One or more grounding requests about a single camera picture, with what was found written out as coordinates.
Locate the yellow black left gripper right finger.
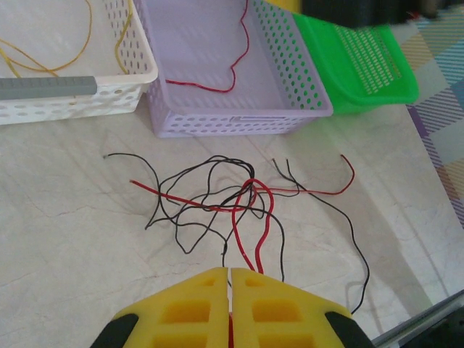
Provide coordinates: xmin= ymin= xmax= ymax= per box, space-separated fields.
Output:
xmin=231 ymin=267 xmax=374 ymax=348

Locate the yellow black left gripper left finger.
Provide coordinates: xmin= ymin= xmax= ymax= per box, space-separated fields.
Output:
xmin=90 ymin=267 xmax=232 ymax=348

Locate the black wire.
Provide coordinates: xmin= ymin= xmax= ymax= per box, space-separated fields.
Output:
xmin=173 ymin=155 xmax=287 ymax=283
xmin=273 ymin=158 xmax=370 ymax=315
xmin=103 ymin=152 xmax=254 ymax=231

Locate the yellow wire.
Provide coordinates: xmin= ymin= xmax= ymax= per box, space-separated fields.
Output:
xmin=114 ymin=0 xmax=134 ymax=75
xmin=0 ymin=0 xmax=94 ymax=78

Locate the green mesh plastic basket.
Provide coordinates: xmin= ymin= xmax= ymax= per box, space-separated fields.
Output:
xmin=291 ymin=12 xmax=421 ymax=116

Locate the lilac perforated plastic basket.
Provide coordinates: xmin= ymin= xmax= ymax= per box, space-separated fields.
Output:
xmin=133 ymin=0 xmax=334 ymax=140

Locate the white perforated plastic basket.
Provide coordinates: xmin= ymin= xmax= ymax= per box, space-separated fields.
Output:
xmin=0 ymin=0 xmax=160 ymax=126

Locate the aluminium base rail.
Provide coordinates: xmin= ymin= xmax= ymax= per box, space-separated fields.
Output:
xmin=373 ymin=289 xmax=464 ymax=348

